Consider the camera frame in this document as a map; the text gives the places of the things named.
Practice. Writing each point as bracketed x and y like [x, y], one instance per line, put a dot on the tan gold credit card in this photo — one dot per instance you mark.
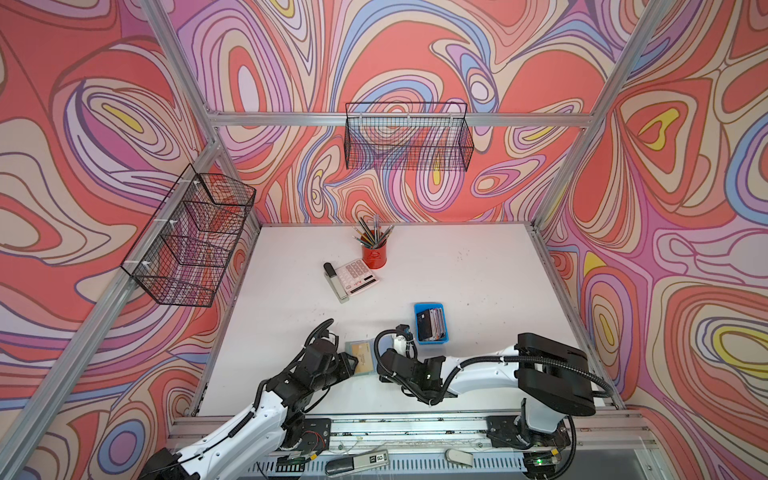
[362, 359]

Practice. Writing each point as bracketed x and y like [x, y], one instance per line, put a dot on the blue plastic card tray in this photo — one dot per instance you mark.
[425, 306]

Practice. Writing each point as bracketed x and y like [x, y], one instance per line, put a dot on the black wire basket left wall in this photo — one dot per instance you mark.
[195, 232]

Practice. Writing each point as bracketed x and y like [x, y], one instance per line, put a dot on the black wire basket back wall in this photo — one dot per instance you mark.
[407, 135]

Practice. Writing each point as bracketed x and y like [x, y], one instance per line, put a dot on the pink calculator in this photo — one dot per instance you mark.
[356, 277]

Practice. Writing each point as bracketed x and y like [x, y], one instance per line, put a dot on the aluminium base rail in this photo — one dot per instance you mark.
[469, 430]

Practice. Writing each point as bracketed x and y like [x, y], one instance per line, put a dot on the pens and pencils bunch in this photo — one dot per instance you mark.
[372, 236]

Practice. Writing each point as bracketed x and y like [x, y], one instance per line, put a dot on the green card holder wallet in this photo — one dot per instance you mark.
[360, 357]

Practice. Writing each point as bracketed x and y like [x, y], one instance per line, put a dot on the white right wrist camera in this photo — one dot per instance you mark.
[403, 342]

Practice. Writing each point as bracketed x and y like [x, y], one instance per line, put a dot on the grey stapler black tip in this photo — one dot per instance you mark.
[335, 282]

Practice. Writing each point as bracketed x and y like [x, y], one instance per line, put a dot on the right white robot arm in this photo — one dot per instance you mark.
[554, 377]

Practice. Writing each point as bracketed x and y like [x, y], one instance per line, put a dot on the black wire basket wall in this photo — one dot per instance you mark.
[407, 135]
[195, 232]

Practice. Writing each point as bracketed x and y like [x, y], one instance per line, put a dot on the small grey oval object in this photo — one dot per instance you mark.
[460, 458]

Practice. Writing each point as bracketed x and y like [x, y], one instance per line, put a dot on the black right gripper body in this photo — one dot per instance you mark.
[414, 389]

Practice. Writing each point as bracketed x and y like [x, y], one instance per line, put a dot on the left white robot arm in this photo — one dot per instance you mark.
[274, 418]

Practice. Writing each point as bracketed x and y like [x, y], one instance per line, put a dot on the stack of credit cards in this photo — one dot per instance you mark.
[431, 325]

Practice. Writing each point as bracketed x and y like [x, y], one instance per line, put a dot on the grey remote device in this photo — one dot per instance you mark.
[351, 464]

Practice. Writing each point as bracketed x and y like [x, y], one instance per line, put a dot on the red metal pen cup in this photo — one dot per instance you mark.
[375, 258]

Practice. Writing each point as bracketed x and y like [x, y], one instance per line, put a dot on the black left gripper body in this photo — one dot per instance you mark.
[337, 370]

